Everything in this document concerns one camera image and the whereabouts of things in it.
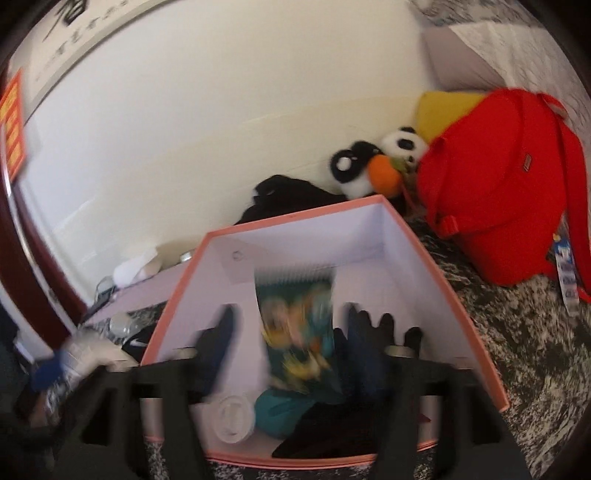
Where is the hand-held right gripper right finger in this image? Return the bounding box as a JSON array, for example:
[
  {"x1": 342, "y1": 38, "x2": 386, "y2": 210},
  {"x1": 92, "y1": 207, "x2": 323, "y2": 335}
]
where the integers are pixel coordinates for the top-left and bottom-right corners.
[{"x1": 346, "y1": 305, "x2": 533, "y2": 480}]

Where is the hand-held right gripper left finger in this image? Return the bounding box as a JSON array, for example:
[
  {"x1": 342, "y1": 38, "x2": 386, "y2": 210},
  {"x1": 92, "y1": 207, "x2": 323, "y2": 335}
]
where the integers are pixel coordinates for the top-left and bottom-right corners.
[{"x1": 50, "y1": 305, "x2": 237, "y2": 480}]

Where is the colourful spiral notebook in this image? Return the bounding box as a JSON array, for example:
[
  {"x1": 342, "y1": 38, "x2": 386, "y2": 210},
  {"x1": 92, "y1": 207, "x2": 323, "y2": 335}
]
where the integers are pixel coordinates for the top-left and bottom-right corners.
[{"x1": 254, "y1": 272, "x2": 336, "y2": 396}]

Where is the pink storage box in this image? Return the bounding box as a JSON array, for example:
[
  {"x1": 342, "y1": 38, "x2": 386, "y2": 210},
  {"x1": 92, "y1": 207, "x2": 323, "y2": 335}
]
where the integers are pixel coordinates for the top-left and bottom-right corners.
[{"x1": 139, "y1": 194, "x2": 511, "y2": 470}]

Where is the white round lid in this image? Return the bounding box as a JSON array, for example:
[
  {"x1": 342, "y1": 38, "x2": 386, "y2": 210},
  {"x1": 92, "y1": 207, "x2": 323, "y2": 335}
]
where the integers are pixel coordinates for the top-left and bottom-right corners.
[{"x1": 215, "y1": 394, "x2": 255, "y2": 445}]

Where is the black cap with white logo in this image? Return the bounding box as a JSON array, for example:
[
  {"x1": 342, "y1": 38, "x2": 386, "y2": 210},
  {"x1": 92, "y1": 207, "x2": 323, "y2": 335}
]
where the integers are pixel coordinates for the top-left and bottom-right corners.
[{"x1": 120, "y1": 325, "x2": 158, "y2": 366}]

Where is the lavender box lid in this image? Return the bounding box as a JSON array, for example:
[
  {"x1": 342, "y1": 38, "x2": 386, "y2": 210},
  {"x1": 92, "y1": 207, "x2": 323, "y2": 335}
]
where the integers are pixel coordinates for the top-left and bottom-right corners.
[{"x1": 85, "y1": 265, "x2": 194, "y2": 329}]

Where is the teal cloth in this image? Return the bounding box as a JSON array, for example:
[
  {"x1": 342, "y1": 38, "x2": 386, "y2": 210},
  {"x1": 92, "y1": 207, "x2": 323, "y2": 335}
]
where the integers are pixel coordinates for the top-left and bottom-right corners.
[{"x1": 254, "y1": 387, "x2": 348, "y2": 440}]

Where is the black cloth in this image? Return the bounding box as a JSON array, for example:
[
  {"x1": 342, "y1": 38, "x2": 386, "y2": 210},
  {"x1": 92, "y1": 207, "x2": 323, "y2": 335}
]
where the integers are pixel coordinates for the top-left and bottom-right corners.
[{"x1": 271, "y1": 313, "x2": 426, "y2": 460}]

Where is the clear plastic bottle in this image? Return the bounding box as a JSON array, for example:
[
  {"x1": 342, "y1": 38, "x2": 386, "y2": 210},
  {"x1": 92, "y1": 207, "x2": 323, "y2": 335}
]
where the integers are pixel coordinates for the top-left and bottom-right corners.
[{"x1": 108, "y1": 311, "x2": 136, "y2": 339}]

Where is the white cloth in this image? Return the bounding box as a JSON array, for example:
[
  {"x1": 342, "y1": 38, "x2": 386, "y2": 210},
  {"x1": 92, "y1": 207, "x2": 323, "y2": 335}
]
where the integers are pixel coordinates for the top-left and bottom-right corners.
[{"x1": 113, "y1": 246, "x2": 163, "y2": 288}]

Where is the white and blue blurred object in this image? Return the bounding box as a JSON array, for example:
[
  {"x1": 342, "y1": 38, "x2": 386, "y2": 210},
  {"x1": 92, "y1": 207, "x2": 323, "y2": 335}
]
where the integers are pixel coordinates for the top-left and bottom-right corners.
[{"x1": 30, "y1": 330, "x2": 140, "y2": 408}]

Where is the black garment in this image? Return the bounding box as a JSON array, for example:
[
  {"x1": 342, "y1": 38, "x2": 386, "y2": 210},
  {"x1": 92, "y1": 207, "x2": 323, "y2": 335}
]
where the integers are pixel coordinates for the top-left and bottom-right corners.
[{"x1": 235, "y1": 174, "x2": 348, "y2": 227}]

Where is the black and white plush toy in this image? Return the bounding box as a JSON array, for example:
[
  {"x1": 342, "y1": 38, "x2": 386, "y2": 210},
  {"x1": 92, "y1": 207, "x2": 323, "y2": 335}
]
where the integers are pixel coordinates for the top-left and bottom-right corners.
[{"x1": 329, "y1": 141, "x2": 383, "y2": 200}]

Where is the orange plush fruit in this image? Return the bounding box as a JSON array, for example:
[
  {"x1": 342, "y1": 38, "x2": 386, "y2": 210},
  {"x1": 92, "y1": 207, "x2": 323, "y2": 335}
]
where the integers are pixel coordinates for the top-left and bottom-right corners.
[{"x1": 368, "y1": 154, "x2": 405, "y2": 198}]

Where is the panda plush toy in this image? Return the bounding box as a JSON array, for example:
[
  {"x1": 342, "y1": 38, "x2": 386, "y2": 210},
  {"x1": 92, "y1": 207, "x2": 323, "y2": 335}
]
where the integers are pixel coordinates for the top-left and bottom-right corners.
[{"x1": 380, "y1": 126, "x2": 431, "y2": 172}]

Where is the dark blurred object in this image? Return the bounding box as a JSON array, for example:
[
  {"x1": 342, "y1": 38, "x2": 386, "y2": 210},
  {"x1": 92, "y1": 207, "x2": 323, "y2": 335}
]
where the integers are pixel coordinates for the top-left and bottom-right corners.
[{"x1": 0, "y1": 299, "x2": 70, "y2": 480}]

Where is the red backpack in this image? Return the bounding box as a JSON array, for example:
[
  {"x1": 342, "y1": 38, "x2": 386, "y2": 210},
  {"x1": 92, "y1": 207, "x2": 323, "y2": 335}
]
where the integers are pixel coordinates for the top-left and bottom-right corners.
[{"x1": 414, "y1": 88, "x2": 591, "y2": 306}]

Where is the blue and white hang tag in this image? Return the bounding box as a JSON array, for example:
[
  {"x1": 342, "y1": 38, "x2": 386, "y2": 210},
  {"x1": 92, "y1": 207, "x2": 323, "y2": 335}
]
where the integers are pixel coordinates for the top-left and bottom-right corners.
[{"x1": 551, "y1": 230, "x2": 581, "y2": 317}]

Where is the yellow pillow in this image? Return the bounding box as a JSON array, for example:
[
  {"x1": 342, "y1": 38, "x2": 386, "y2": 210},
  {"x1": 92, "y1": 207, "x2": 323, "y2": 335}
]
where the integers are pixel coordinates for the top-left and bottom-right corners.
[{"x1": 413, "y1": 90, "x2": 491, "y2": 145}]

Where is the grey pillow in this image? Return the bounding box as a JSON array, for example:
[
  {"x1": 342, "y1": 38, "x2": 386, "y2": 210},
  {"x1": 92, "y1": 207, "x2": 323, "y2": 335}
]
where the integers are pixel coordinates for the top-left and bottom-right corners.
[{"x1": 422, "y1": 23, "x2": 509, "y2": 94}]

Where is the framed calligraphy scroll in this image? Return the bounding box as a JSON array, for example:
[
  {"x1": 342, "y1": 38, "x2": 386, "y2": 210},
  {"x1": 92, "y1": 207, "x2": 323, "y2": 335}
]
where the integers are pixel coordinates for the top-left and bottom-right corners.
[{"x1": 18, "y1": 0, "x2": 177, "y2": 100}]

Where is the white patterned bedding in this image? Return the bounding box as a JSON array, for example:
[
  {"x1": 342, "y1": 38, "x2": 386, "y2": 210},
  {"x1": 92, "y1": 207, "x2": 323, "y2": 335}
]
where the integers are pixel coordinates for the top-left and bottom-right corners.
[{"x1": 411, "y1": 0, "x2": 583, "y2": 121}]

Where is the dark red wooden door frame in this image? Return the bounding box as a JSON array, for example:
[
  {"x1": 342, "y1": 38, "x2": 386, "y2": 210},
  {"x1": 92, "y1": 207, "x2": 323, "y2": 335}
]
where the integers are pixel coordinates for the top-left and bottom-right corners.
[{"x1": 0, "y1": 174, "x2": 89, "y2": 366}]

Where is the red and yellow wall poster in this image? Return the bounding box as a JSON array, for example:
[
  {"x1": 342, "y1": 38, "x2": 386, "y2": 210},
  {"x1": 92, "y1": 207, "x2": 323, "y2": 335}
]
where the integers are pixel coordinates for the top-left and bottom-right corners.
[{"x1": 0, "y1": 69, "x2": 27, "y2": 182}]

